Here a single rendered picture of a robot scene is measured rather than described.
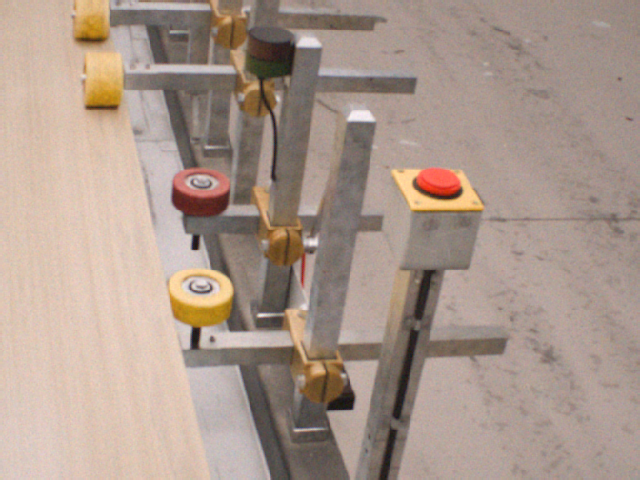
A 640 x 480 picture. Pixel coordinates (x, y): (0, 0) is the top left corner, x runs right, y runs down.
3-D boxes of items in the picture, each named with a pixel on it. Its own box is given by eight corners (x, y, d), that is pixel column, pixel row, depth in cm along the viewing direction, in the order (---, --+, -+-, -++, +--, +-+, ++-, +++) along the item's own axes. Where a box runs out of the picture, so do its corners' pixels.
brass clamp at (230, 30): (234, 17, 224) (238, -9, 221) (249, 50, 213) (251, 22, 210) (200, 16, 222) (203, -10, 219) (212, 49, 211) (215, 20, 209)
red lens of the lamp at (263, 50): (287, 41, 166) (289, 26, 165) (296, 61, 162) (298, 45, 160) (242, 40, 165) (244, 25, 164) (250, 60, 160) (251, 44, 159)
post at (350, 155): (314, 428, 169) (370, 100, 144) (320, 445, 166) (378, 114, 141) (289, 429, 168) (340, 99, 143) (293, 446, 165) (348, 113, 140)
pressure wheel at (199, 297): (185, 330, 165) (191, 256, 159) (237, 354, 163) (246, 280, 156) (150, 360, 159) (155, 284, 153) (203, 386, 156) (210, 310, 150)
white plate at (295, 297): (272, 279, 196) (280, 223, 190) (310, 387, 174) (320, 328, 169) (269, 279, 195) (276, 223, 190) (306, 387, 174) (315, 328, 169)
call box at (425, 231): (446, 236, 126) (461, 168, 122) (469, 276, 120) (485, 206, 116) (378, 237, 124) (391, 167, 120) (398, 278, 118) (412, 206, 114)
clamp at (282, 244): (282, 215, 188) (286, 185, 186) (302, 267, 177) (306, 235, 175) (244, 215, 187) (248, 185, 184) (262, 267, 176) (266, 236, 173)
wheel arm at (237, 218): (468, 225, 193) (473, 200, 191) (475, 237, 190) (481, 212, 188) (181, 227, 182) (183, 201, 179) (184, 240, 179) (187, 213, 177)
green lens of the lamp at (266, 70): (285, 59, 168) (287, 44, 167) (294, 78, 163) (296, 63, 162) (240, 57, 166) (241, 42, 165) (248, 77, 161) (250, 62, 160)
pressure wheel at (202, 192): (218, 233, 186) (226, 164, 180) (227, 264, 180) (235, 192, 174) (164, 233, 184) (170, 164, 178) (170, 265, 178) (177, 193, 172)
